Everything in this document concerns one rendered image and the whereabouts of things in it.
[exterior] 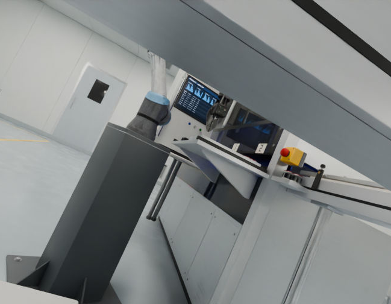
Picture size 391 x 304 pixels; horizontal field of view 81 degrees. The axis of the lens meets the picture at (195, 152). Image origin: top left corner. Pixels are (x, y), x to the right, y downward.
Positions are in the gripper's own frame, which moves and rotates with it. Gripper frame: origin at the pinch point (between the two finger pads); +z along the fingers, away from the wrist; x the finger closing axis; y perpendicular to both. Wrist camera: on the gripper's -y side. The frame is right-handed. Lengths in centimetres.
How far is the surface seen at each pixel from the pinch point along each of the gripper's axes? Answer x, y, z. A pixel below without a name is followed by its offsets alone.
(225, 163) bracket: 11.5, 15.0, 14.1
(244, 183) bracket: 25.2, 14.9, 18.7
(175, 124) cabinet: -8, -75, -6
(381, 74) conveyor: -18, 107, 11
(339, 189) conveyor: 42, 52, 7
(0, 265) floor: -61, 1, 99
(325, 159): 57, 25, -10
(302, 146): 40.7, 24.8, -9.8
